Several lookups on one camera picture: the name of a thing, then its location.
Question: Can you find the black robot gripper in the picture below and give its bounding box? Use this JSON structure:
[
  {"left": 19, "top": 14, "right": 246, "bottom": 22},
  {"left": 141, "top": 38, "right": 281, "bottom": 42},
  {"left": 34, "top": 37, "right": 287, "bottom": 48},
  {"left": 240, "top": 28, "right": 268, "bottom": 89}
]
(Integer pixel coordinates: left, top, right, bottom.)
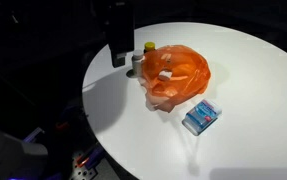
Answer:
[{"left": 106, "top": 0, "right": 136, "bottom": 69}]

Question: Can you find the small white container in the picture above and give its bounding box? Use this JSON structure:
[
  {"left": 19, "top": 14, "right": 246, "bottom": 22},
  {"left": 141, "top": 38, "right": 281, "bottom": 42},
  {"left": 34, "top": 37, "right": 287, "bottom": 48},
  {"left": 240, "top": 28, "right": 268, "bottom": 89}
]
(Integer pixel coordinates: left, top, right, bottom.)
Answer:
[{"left": 157, "top": 69, "right": 174, "bottom": 82}]

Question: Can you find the grey robot base cover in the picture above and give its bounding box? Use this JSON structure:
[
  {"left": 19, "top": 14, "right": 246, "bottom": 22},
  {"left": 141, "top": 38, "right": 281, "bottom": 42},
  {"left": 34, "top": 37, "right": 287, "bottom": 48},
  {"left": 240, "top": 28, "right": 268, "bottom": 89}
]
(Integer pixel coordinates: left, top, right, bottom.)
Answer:
[{"left": 0, "top": 122, "right": 49, "bottom": 180}]

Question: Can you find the white bottle grey cap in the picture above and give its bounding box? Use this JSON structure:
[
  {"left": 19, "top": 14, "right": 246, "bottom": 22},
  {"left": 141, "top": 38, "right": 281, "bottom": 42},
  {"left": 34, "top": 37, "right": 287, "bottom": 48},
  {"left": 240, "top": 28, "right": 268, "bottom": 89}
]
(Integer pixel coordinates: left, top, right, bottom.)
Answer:
[{"left": 131, "top": 49, "right": 146, "bottom": 78}]

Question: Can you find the dark bottle yellow cap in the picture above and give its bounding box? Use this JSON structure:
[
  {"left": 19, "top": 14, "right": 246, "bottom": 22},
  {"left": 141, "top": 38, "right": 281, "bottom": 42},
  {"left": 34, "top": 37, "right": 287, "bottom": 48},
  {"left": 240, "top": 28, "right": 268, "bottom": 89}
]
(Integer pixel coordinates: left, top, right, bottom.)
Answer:
[{"left": 143, "top": 41, "right": 157, "bottom": 54}]

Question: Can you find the orange plastic bag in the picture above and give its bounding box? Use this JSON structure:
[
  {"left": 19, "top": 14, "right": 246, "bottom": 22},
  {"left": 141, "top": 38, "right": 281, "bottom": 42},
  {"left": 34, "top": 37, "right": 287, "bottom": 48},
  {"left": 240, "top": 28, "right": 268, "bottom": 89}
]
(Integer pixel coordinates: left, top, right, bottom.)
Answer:
[{"left": 139, "top": 44, "right": 212, "bottom": 114}]

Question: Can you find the blue Mentos gum box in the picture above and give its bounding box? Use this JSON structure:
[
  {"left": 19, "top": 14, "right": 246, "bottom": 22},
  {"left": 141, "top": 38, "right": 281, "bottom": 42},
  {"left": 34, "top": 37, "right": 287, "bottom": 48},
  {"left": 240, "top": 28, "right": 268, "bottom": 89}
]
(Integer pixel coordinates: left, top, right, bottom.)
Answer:
[{"left": 181, "top": 98, "right": 223, "bottom": 137}]

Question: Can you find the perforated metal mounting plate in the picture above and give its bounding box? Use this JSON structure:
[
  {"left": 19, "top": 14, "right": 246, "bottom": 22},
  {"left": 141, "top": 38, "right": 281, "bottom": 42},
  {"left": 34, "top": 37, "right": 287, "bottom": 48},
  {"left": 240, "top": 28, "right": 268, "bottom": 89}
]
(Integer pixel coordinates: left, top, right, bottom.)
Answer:
[{"left": 70, "top": 159, "right": 99, "bottom": 180}]

